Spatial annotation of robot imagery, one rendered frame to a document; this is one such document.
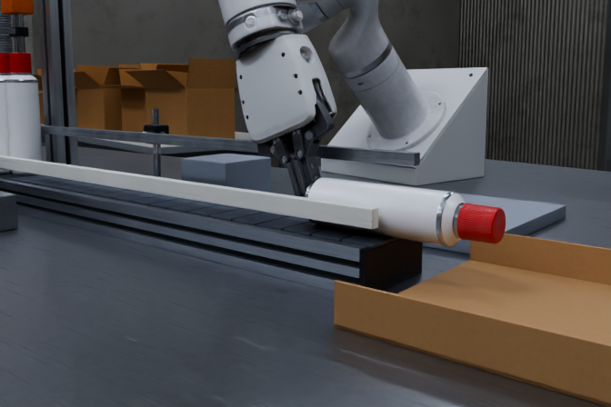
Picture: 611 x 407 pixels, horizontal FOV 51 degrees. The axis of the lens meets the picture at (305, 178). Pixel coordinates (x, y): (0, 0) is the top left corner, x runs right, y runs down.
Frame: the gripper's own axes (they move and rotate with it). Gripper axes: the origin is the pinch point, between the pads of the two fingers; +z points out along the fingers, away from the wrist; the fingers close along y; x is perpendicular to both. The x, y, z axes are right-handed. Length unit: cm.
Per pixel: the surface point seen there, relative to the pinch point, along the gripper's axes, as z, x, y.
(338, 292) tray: 11.2, 13.1, -11.1
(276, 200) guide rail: 1.7, 4.5, 0.9
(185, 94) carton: -66, -132, 163
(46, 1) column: -50, -12, 60
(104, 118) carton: -83, -147, 247
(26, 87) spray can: -30, 0, 53
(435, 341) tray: 16.1, 13.1, -18.7
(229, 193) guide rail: -0.7, 4.4, 7.6
